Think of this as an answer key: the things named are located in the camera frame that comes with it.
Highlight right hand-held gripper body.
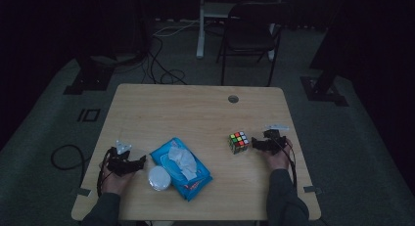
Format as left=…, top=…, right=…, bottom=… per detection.
left=262, top=123, right=291, bottom=156

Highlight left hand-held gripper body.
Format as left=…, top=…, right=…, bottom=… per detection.
left=105, top=139, right=141, bottom=178

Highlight colourful puzzle cube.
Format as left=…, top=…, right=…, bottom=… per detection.
left=227, top=130, right=251, bottom=156

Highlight white round lid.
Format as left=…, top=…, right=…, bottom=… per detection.
left=147, top=165, right=172, bottom=192

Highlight blue wet wipes packet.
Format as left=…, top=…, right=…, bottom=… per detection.
left=149, top=136, right=213, bottom=203

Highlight person's left hand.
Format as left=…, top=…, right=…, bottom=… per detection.
left=98, top=161, right=136, bottom=197

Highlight person's right hand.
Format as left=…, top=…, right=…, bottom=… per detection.
left=260, top=138, right=294, bottom=171

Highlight grey tape strip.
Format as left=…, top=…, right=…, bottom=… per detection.
left=69, top=186, right=92, bottom=198
left=302, top=185, right=323, bottom=195

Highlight black stand base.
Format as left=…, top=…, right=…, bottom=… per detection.
left=63, top=54, right=115, bottom=97
left=300, top=66, right=350, bottom=108

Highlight black folding chair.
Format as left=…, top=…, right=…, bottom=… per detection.
left=215, top=1, right=292, bottom=87

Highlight right hand-held gripper cable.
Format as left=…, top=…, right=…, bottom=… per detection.
left=273, top=137, right=299, bottom=192

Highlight black looped floor cable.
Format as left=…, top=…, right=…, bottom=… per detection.
left=50, top=144, right=91, bottom=188

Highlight black floor cables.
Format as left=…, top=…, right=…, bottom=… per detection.
left=114, top=26, right=226, bottom=87

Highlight white desk frame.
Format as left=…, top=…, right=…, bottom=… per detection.
left=195, top=0, right=285, bottom=62

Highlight white floor cable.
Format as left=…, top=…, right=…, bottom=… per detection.
left=152, top=19, right=201, bottom=38

